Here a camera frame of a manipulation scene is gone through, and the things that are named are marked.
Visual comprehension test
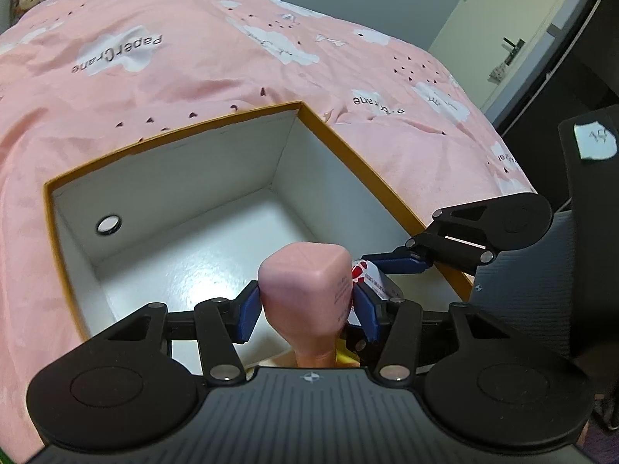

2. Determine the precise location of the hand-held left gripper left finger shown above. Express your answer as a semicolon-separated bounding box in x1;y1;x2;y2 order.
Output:
101;280;264;386

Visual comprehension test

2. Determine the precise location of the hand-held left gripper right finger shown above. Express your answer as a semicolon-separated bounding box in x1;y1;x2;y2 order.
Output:
354;281;514;382

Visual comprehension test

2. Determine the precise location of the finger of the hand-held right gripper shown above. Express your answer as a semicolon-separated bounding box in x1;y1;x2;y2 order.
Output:
363;200;508;275

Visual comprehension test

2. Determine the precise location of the white box with red pattern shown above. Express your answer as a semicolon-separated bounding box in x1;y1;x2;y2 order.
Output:
347;258;406;329

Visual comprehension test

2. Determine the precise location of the pink bottle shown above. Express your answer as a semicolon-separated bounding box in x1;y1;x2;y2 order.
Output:
258;243;353;368

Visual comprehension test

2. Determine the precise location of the orange cardboard box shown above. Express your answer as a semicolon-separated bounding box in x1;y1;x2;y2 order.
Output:
43;101;477;379

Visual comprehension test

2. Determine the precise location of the person's purple clothing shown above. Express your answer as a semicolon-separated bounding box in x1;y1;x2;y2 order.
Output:
575;396;619;464

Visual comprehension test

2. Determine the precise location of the pink printed blanket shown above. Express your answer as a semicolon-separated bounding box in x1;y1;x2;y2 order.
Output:
0;0;537;455

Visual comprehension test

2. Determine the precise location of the cream door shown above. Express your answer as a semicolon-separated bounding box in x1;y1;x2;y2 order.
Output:
428;0;606;113

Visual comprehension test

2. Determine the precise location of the black door handle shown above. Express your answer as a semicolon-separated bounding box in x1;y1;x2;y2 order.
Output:
503;36;527;63

